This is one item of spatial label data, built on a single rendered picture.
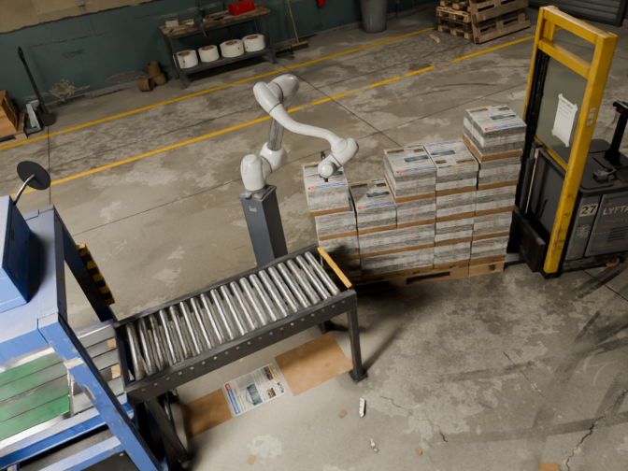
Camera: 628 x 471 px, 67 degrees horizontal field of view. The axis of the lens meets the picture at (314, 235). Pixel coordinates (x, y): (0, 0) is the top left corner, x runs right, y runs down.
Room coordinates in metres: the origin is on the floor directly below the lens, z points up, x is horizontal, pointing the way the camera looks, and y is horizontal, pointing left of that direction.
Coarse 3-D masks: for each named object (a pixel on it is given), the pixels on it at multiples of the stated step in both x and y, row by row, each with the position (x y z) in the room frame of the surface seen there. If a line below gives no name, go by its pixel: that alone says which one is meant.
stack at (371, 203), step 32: (352, 192) 2.99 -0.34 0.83; (384, 192) 2.93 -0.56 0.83; (320, 224) 2.75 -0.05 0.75; (352, 224) 2.75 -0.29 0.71; (384, 224) 2.75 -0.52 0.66; (448, 224) 2.75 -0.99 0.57; (384, 256) 2.75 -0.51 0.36; (416, 256) 2.75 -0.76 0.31; (448, 256) 2.76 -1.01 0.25; (384, 288) 2.75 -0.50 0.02
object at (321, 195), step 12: (312, 180) 2.85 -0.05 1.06; (336, 180) 2.81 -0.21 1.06; (312, 192) 2.74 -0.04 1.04; (324, 192) 2.74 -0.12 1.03; (336, 192) 2.74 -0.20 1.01; (348, 192) 2.76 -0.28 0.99; (312, 204) 2.75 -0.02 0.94; (324, 204) 2.75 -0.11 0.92; (336, 204) 2.75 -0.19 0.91; (348, 204) 2.75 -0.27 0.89
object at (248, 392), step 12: (252, 372) 2.14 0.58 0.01; (264, 372) 2.12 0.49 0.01; (276, 372) 2.11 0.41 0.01; (228, 384) 2.06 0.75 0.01; (240, 384) 2.05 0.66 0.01; (252, 384) 2.04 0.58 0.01; (264, 384) 2.02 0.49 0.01; (276, 384) 2.01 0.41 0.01; (228, 396) 1.97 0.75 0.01; (240, 396) 1.95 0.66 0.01; (252, 396) 1.94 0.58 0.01; (264, 396) 1.92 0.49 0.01; (276, 396) 1.91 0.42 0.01; (240, 408) 1.86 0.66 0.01
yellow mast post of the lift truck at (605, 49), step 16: (608, 32) 2.65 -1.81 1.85; (608, 48) 2.57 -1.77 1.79; (592, 64) 2.60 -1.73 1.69; (608, 64) 2.57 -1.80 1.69; (592, 80) 2.57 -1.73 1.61; (592, 96) 2.57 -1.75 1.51; (592, 112) 2.57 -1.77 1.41; (592, 128) 2.57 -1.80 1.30; (576, 144) 2.58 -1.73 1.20; (576, 160) 2.57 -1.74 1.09; (576, 176) 2.57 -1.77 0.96; (576, 192) 2.57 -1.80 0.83; (560, 208) 2.59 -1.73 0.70; (560, 224) 2.57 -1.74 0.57; (560, 240) 2.57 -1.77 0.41; (560, 256) 2.57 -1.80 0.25
